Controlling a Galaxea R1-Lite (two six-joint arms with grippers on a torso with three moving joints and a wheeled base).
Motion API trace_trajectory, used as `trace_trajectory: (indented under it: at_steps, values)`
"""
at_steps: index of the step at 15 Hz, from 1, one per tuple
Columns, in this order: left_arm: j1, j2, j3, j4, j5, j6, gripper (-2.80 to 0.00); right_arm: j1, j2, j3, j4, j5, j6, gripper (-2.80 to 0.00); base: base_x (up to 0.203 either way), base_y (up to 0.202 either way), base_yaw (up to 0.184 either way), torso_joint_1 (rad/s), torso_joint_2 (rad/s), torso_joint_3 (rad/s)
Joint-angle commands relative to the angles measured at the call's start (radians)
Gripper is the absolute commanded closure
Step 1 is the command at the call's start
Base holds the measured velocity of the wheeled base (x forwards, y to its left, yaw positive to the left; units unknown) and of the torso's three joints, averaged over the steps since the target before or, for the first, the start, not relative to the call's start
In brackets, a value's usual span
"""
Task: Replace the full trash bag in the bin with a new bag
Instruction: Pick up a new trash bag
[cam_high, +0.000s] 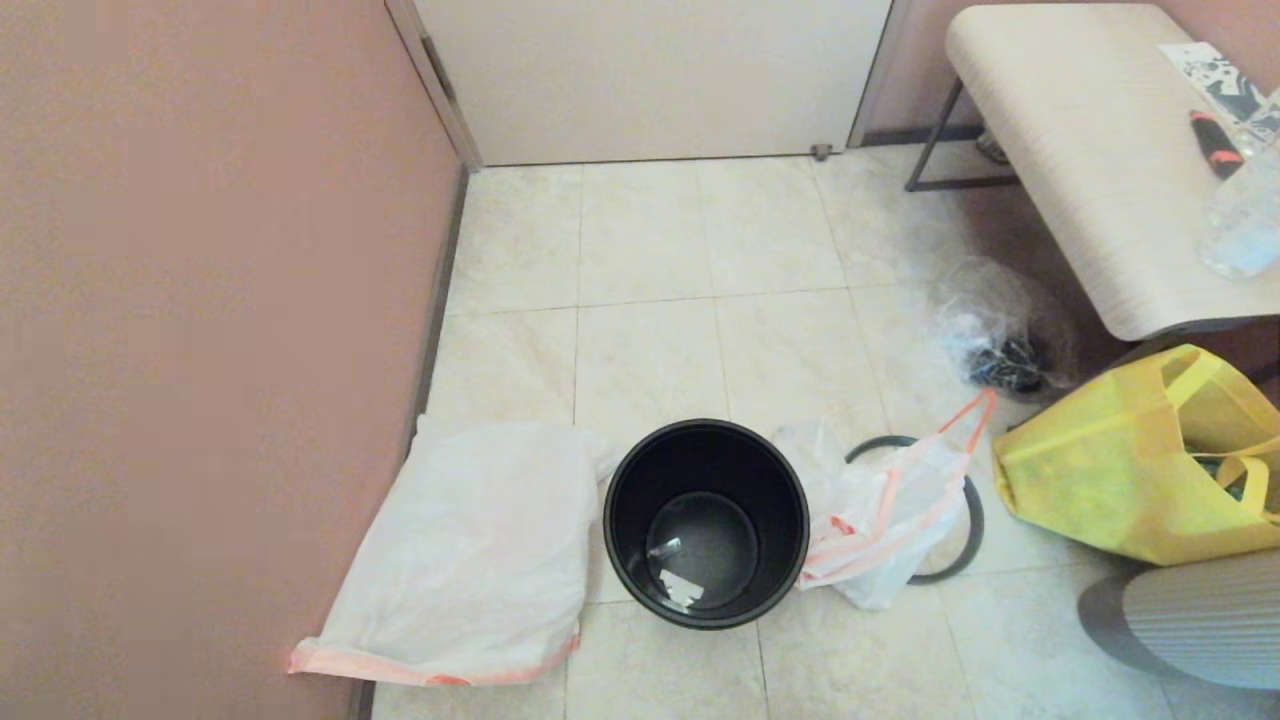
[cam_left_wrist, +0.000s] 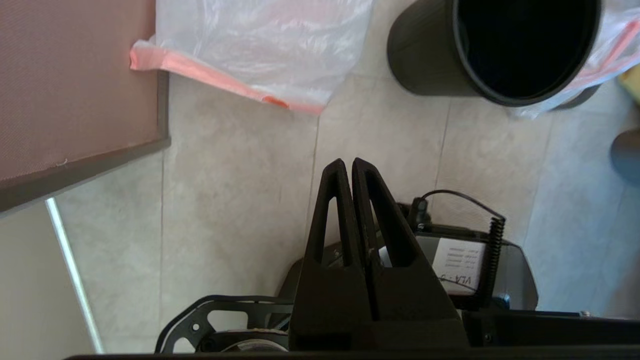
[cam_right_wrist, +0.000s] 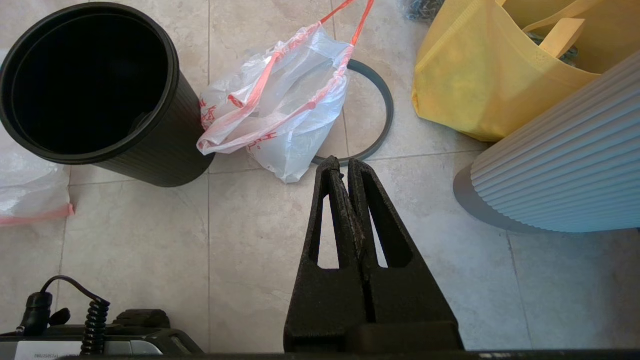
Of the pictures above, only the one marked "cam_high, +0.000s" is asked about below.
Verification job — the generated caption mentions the white trash bag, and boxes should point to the white trash bag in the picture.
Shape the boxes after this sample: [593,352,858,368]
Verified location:
[770,388,1001,612]
[288,413,634,688]

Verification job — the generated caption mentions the grey bin rim ring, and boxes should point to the grey bin rim ring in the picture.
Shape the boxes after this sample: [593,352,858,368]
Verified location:
[845,434,986,585]

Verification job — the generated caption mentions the black round trash bin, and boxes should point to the black round trash bin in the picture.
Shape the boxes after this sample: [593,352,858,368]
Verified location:
[602,417,812,631]

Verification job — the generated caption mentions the clear plastic bag black contents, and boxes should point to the clear plastic bag black contents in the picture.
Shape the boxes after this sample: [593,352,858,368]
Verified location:
[935,258,1077,399]

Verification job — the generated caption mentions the yellow fabric tote bag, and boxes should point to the yellow fabric tote bag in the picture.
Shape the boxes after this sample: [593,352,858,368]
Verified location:
[992,344,1280,566]

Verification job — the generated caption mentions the white paper scrap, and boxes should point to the white paper scrap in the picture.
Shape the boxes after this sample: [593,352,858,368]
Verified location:
[659,567,707,608]

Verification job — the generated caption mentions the white door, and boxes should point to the white door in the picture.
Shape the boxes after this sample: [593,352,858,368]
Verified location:
[413,0,893,167]

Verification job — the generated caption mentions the beige wooden bench table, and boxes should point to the beige wooden bench table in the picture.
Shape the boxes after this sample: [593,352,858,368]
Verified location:
[905,78,1280,376]

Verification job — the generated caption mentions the beige wood-grain bench top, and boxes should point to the beige wood-grain bench top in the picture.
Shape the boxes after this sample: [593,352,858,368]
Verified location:
[945,3,1280,343]

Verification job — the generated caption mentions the teal patterned cloth item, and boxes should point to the teal patterned cloth item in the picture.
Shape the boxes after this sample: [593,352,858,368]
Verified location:
[1193,455,1248,503]

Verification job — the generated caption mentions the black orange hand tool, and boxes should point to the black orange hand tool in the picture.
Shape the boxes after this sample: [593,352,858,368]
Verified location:
[1189,108,1245,182]

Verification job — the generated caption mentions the grey ribbed round object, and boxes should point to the grey ribbed round object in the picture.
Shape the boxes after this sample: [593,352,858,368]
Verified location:
[1078,548,1280,691]

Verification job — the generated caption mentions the clear plastic water bottle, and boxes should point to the clear plastic water bottle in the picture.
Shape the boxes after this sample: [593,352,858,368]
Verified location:
[1195,135,1280,279]

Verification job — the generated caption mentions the black white printed paper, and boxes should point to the black white printed paper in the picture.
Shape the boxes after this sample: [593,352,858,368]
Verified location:
[1160,42,1280,141]

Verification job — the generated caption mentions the beige door frame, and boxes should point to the beige door frame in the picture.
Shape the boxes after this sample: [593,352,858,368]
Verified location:
[385,0,484,172]

